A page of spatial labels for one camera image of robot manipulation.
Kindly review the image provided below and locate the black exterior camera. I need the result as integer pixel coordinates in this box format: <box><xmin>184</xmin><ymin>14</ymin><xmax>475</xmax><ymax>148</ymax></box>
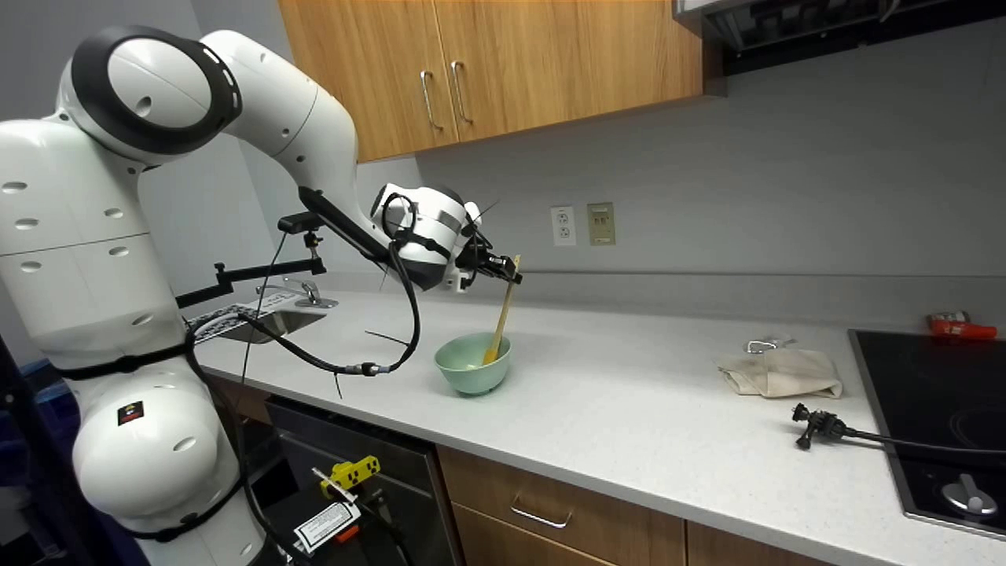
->
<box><xmin>273</xmin><ymin>211</ymin><xmax>328</xmax><ymax>254</ymax></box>

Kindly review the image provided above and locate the dark blue bin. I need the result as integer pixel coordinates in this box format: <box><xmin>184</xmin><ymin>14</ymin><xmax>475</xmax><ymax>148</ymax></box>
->
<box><xmin>0</xmin><ymin>355</ymin><xmax>75</xmax><ymax>566</ymax></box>

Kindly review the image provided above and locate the beige wall plate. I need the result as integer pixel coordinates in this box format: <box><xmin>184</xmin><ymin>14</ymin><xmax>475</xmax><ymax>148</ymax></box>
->
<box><xmin>584</xmin><ymin>198</ymin><xmax>620</xmax><ymax>248</ymax></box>

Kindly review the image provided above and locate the white wall outlet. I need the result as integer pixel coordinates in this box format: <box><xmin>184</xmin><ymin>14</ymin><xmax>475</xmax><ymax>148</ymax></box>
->
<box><xmin>547</xmin><ymin>204</ymin><xmax>581</xmax><ymax>253</ymax></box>

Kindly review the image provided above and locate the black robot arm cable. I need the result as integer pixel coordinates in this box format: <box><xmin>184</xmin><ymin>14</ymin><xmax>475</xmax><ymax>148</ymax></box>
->
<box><xmin>185</xmin><ymin>185</ymin><xmax>426</xmax><ymax>379</ymax></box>

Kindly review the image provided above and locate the black glass cooktop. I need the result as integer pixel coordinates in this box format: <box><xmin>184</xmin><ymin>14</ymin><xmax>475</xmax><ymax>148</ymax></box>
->
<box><xmin>847</xmin><ymin>328</ymin><xmax>1006</xmax><ymax>544</ymax></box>

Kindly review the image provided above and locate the crumpled clear plastic wrap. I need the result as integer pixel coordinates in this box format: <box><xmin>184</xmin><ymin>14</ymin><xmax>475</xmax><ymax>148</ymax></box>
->
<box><xmin>739</xmin><ymin>330</ymin><xmax>798</xmax><ymax>360</ymax></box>

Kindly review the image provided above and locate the silver object on cooktop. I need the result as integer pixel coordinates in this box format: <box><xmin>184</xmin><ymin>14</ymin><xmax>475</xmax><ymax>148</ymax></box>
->
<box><xmin>938</xmin><ymin>469</ymin><xmax>1003</xmax><ymax>523</ymax></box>

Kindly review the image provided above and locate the wooden drawer front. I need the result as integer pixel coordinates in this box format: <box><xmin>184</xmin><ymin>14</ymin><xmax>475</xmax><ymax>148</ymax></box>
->
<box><xmin>436</xmin><ymin>447</ymin><xmax>690</xmax><ymax>566</ymax></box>

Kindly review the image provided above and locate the silver cabinet door handle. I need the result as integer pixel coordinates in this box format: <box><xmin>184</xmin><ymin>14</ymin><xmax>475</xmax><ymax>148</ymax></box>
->
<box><xmin>419</xmin><ymin>66</ymin><xmax>449</xmax><ymax>138</ymax></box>
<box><xmin>447</xmin><ymin>56</ymin><xmax>479</xmax><ymax>132</ymax></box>

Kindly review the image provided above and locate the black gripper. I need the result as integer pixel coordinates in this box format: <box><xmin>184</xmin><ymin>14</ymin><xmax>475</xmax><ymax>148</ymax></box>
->
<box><xmin>452</xmin><ymin>230</ymin><xmax>526</xmax><ymax>290</ymax></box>

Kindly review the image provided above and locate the black dishwasher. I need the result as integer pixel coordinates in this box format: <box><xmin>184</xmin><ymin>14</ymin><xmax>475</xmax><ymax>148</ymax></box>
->
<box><xmin>265</xmin><ymin>392</ymin><xmax>466</xmax><ymax>566</ymax></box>

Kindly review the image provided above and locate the wooden wall cabinet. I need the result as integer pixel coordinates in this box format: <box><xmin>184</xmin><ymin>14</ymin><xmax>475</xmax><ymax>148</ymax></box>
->
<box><xmin>278</xmin><ymin>0</ymin><xmax>708</xmax><ymax>166</ymax></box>

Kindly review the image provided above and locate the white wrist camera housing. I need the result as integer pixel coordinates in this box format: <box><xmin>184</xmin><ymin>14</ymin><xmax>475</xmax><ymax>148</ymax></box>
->
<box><xmin>444</xmin><ymin>261</ymin><xmax>480</xmax><ymax>296</ymax></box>

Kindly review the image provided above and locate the yellow clamp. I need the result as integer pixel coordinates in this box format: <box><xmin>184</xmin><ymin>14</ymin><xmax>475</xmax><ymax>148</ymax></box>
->
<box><xmin>307</xmin><ymin>453</ymin><xmax>386</xmax><ymax>504</ymax></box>

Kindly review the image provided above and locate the silver drawer handle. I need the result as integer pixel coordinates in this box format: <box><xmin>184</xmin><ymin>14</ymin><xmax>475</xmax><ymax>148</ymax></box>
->
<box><xmin>510</xmin><ymin>504</ymin><xmax>579</xmax><ymax>534</ymax></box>

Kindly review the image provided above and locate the dark range hood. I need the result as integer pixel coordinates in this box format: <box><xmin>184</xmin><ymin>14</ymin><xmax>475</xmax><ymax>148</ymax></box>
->
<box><xmin>673</xmin><ymin>0</ymin><xmax>1006</xmax><ymax>78</ymax></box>

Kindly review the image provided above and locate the silver faucet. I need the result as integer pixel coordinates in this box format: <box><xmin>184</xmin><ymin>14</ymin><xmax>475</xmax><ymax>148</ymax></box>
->
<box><xmin>281</xmin><ymin>278</ymin><xmax>339</xmax><ymax>312</ymax></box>

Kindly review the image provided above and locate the steel sink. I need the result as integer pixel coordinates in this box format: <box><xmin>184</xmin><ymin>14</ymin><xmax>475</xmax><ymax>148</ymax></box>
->
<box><xmin>215</xmin><ymin>301</ymin><xmax>329</xmax><ymax>347</ymax></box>

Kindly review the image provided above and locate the wooden base cabinet door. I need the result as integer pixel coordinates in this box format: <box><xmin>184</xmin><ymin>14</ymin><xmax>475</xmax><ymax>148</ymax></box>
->
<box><xmin>687</xmin><ymin>520</ymin><xmax>831</xmax><ymax>566</ymax></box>

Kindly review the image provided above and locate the wooden spatula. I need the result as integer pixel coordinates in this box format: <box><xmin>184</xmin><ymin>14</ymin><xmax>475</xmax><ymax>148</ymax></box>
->
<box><xmin>480</xmin><ymin>253</ymin><xmax>526</xmax><ymax>367</ymax></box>

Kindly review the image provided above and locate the light blue-green bowl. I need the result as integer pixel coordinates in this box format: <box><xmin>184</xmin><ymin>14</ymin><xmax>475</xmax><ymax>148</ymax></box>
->
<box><xmin>432</xmin><ymin>330</ymin><xmax>515</xmax><ymax>399</ymax></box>

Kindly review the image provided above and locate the beige crumpled cloth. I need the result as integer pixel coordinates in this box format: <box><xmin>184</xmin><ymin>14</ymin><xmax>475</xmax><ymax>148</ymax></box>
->
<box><xmin>717</xmin><ymin>347</ymin><xmax>850</xmax><ymax>403</ymax></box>

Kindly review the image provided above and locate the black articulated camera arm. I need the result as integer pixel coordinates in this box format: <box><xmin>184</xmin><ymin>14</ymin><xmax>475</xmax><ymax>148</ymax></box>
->
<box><xmin>172</xmin><ymin>254</ymin><xmax>329</xmax><ymax>312</ymax></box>

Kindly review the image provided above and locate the black camera mount cable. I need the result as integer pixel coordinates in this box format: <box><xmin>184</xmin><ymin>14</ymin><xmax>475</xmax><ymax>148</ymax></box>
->
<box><xmin>842</xmin><ymin>420</ymin><xmax>1006</xmax><ymax>463</ymax></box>

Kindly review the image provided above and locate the silver clamp with red tip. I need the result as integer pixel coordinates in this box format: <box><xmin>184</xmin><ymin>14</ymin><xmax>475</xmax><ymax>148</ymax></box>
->
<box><xmin>288</xmin><ymin>500</ymin><xmax>364</xmax><ymax>560</ymax></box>

